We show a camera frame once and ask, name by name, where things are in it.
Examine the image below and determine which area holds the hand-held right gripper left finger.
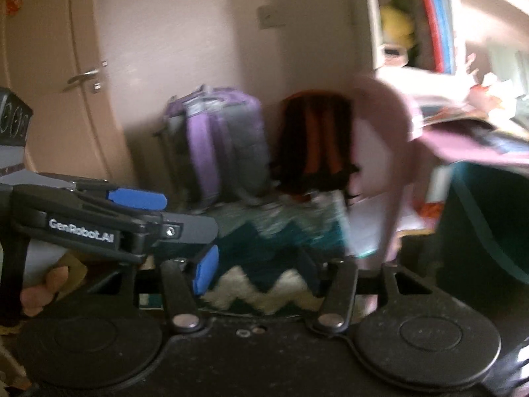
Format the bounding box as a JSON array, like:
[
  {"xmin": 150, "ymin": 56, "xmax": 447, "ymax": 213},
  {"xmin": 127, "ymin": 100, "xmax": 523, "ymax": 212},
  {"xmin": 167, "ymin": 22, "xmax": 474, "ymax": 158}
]
[{"xmin": 89, "ymin": 245, "xmax": 220, "ymax": 334}]

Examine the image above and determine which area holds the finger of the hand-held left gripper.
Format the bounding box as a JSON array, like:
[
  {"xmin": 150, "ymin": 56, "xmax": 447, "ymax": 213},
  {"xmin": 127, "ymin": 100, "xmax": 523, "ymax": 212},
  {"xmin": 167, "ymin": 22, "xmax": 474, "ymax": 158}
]
[
  {"xmin": 124, "ymin": 210, "xmax": 220, "ymax": 266},
  {"xmin": 37, "ymin": 171, "xmax": 168, "ymax": 212}
]

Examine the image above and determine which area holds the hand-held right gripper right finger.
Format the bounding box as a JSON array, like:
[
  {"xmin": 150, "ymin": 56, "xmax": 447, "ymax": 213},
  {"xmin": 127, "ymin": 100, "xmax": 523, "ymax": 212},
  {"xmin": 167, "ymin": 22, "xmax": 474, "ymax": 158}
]
[{"xmin": 298, "ymin": 252, "xmax": 431, "ymax": 334}]

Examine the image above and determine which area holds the person's left hand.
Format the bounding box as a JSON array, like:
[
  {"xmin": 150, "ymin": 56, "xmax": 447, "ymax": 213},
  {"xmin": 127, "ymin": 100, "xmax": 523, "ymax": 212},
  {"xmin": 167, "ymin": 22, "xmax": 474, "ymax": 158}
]
[{"xmin": 20, "ymin": 265, "xmax": 69, "ymax": 317}]

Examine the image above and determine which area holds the teal white zigzag rug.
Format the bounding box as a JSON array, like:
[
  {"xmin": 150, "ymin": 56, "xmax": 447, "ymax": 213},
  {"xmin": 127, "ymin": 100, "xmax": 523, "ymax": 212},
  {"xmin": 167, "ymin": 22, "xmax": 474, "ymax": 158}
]
[{"xmin": 194, "ymin": 192, "xmax": 379, "ymax": 316}]

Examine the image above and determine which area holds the purple grey backpack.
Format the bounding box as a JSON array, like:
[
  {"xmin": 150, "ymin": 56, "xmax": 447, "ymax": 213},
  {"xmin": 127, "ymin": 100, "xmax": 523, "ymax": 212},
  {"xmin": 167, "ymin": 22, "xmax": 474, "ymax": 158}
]
[{"xmin": 155, "ymin": 85, "xmax": 271, "ymax": 209}]

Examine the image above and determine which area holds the black orange backpack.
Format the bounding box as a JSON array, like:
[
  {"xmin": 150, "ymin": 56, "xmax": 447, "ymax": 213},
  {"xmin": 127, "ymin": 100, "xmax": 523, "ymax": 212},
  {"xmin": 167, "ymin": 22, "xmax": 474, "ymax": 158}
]
[{"xmin": 270, "ymin": 91, "xmax": 360, "ymax": 197}]

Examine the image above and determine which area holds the beige door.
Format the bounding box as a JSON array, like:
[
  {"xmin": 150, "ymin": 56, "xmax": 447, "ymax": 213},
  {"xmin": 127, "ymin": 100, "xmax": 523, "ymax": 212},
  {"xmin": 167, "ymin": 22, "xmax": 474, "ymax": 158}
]
[{"xmin": 0, "ymin": 0, "xmax": 134, "ymax": 191}]

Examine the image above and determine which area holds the pink chair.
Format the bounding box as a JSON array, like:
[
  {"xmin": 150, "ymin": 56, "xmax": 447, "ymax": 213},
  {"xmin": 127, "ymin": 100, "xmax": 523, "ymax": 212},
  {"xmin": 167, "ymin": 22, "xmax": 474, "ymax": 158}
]
[{"xmin": 345, "ymin": 73, "xmax": 416, "ymax": 267}]

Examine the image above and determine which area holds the dark teal bin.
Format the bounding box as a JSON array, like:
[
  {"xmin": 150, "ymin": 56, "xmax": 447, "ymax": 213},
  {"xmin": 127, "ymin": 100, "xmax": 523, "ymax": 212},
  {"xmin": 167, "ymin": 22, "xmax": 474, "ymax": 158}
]
[{"xmin": 436, "ymin": 160, "xmax": 529, "ymax": 287}]

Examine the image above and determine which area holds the open magazine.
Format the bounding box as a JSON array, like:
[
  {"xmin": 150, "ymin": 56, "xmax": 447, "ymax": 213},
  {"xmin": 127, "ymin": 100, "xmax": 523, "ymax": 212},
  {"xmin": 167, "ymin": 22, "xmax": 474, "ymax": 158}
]
[{"xmin": 411, "ymin": 93, "xmax": 503, "ymax": 130}]

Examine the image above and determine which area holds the yellow plush toy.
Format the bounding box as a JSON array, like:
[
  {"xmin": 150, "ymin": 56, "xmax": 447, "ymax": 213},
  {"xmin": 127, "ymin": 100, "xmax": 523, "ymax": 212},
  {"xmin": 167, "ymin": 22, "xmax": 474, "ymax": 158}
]
[{"xmin": 379, "ymin": 4, "xmax": 416, "ymax": 48}]

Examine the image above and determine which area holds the row of upright books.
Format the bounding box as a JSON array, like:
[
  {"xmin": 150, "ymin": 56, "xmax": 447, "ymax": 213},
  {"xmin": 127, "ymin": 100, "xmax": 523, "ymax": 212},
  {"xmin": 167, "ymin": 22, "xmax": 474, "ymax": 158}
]
[{"xmin": 399, "ymin": 0, "xmax": 461, "ymax": 74}]

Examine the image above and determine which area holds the white bookshelf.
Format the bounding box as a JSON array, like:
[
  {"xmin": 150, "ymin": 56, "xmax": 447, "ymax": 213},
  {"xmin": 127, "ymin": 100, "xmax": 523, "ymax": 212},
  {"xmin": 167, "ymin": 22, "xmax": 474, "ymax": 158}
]
[{"xmin": 361, "ymin": 0, "xmax": 529, "ymax": 77}]

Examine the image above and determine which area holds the metal door handle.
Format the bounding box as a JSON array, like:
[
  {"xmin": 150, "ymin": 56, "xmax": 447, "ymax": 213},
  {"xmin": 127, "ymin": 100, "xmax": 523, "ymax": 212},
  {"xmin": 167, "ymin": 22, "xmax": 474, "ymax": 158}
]
[{"xmin": 62, "ymin": 60, "xmax": 109, "ymax": 93}]

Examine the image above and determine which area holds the wall light switch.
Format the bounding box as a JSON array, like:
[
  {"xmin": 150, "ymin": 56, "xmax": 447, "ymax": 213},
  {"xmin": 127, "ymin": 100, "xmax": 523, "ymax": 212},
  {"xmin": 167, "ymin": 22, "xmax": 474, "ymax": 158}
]
[{"xmin": 256, "ymin": 3, "xmax": 287, "ymax": 29}]

